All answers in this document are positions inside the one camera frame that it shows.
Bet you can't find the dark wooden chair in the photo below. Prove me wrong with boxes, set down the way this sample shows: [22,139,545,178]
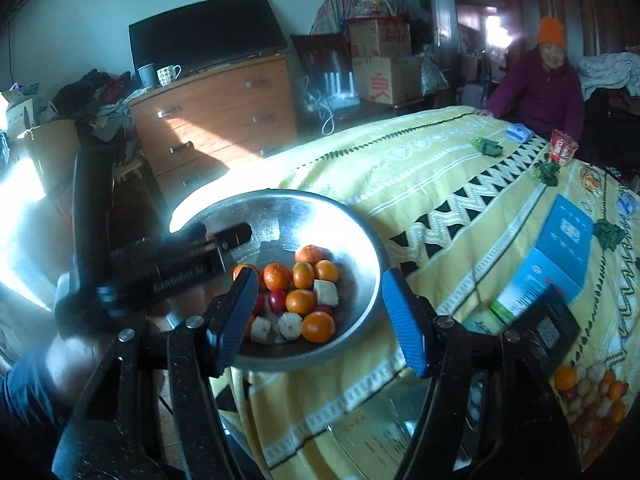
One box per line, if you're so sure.
[290,34,361,111]

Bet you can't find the black box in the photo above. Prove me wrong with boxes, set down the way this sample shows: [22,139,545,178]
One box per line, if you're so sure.
[505,285,582,381]

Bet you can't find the orange knit hat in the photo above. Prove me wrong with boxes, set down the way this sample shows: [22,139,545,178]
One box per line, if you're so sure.
[537,16,567,46]

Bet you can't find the blue carton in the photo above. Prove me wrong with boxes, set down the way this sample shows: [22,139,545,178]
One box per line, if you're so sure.
[487,195,596,333]

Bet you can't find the person's left hand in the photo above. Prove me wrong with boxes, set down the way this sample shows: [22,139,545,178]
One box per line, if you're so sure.
[45,332,121,411]

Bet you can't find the plastic bag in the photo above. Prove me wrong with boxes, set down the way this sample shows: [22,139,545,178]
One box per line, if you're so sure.
[420,50,450,96]

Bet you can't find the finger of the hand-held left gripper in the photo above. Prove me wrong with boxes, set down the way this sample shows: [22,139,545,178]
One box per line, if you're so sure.
[192,223,253,268]

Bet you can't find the white blanket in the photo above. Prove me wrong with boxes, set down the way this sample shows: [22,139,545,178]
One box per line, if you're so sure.
[577,52,640,98]

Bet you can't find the black television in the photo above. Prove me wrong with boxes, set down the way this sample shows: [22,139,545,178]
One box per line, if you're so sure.
[128,0,291,78]

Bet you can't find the heap of clothes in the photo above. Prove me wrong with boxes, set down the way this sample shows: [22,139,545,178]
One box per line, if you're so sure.
[52,67,136,141]

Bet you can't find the white cable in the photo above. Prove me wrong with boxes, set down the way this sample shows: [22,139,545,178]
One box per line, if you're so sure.
[302,77,336,136]

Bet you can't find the person's left forearm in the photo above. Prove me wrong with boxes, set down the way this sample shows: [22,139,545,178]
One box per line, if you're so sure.
[0,355,76,466]

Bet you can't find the heap of oranges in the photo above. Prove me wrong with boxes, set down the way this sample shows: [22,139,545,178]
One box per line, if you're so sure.
[232,243,340,344]

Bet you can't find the red snack packet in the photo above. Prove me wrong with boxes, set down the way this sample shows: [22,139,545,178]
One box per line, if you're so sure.
[549,130,580,166]

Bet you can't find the small cardboard box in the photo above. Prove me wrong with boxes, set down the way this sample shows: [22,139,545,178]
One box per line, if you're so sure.
[347,19,413,58]

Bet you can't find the wooden dresser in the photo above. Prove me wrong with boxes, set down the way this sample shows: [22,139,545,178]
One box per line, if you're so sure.
[127,52,301,201]

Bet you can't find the large cardboard box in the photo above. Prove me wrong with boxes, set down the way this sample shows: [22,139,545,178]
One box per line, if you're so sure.
[351,55,423,106]

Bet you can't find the brown cardboard box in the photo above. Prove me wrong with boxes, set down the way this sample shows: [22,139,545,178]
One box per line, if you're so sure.
[10,119,83,196]

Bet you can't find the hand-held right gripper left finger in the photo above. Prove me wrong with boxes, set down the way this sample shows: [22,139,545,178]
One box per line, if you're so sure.
[52,266,260,480]

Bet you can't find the pile of oranges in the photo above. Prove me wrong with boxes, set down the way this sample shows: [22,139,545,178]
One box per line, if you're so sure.
[554,365,630,426]

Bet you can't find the green bok choy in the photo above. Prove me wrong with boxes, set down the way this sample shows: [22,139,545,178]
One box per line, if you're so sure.
[595,219,628,251]
[534,161,561,187]
[472,137,505,156]

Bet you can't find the metal bowl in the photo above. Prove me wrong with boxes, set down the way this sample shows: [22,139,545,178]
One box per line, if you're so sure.
[170,188,391,373]

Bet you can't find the white box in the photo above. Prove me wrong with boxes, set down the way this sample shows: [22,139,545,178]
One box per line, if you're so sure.
[0,90,36,131]

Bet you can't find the grey door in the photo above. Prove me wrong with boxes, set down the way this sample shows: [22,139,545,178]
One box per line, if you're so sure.
[430,0,458,61]

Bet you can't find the dark cloth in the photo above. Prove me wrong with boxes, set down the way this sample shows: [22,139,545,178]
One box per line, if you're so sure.
[582,87,640,171]

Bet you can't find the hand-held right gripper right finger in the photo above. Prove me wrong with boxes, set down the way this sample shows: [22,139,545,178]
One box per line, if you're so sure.
[381,268,583,480]

